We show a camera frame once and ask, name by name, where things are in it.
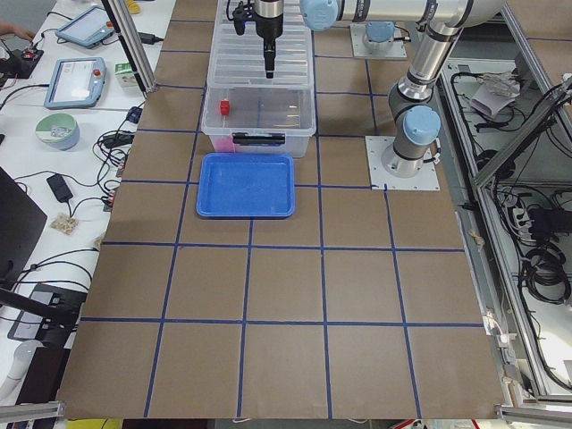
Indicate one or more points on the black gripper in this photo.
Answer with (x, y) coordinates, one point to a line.
(268, 26)

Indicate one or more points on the clear plastic box lid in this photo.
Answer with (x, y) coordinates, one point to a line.
(238, 61)

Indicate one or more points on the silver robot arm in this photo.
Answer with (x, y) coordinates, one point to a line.
(417, 124)
(379, 35)

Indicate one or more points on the clear plastic storage box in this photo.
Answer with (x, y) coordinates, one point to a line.
(260, 111)

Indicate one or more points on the red block far corner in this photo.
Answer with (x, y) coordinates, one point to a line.
(225, 107)

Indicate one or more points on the blue plastic tray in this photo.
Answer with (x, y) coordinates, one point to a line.
(246, 186)

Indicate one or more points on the green white carton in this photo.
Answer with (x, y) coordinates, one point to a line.
(125, 75)

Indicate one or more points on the yellow toy corn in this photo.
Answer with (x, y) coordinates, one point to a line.
(133, 6)

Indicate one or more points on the blue teach pendant far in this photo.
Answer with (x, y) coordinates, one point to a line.
(88, 29)

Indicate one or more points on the blue teach pendant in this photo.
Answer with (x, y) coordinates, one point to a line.
(76, 83)
(88, 29)

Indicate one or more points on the blue teach pendant near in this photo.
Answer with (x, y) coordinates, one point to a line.
(76, 83)

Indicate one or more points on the green white bowl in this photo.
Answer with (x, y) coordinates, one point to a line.
(58, 131)

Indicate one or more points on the black power adapter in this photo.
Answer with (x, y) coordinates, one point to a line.
(59, 188)

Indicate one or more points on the black box latch handle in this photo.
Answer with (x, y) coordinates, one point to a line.
(270, 140)

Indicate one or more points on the aluminium frame post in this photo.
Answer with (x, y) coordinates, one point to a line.
(128, 35)

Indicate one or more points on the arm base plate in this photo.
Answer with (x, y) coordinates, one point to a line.
(397, 52)
(388, 171)

